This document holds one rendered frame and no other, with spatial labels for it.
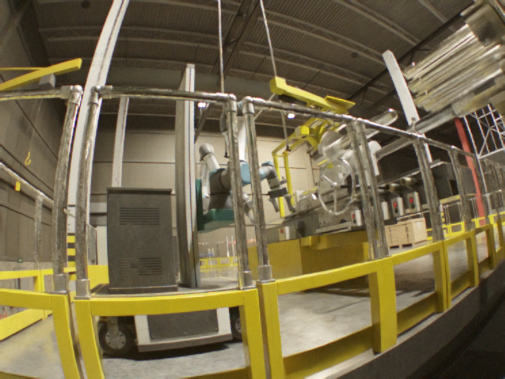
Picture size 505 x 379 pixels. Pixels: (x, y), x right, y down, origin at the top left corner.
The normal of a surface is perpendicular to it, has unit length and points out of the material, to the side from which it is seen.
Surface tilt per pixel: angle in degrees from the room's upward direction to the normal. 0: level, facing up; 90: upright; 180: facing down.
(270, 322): 90
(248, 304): 90
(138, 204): 90
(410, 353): 90
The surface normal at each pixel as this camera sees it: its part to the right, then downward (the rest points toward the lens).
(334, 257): 0.37, -0.26
